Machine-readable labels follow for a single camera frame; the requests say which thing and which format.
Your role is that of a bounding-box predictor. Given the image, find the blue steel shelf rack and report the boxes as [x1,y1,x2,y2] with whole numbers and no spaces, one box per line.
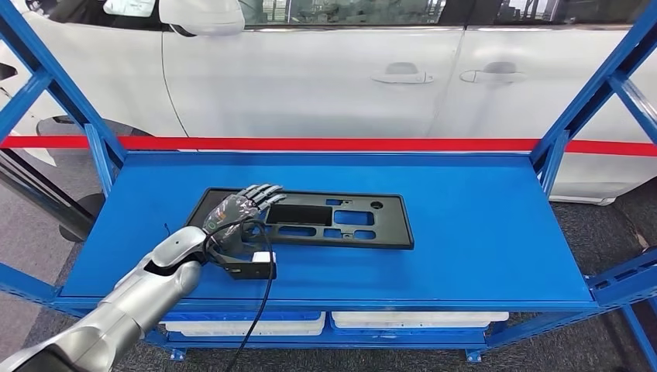
[0,0,657,372]

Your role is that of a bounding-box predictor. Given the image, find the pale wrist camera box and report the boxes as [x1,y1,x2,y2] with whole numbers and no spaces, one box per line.
[224,250,278,281]

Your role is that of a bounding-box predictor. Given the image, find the dark barrier stanchion post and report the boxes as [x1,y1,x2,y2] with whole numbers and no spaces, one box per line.
[0,149,106,243]

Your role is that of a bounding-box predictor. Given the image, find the white car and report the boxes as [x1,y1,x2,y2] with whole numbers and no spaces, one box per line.
[0,0,657,206]

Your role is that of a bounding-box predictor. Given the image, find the black plastic panel part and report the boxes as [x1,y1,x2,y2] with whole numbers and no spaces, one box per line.
[185,187,415,251]

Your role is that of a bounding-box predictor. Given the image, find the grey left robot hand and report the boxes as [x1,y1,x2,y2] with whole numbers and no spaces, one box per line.
[201,183,287,258]

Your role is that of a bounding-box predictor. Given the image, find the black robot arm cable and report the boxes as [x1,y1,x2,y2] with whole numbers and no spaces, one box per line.
[202,219,277,372]

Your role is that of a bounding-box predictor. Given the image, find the white plastic crate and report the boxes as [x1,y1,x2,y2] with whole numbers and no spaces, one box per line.
[163,314,327,337]
[331,312,510,329]

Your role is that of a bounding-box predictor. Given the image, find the red barrier belt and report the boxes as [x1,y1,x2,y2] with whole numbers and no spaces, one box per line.
[0,135,657,157]

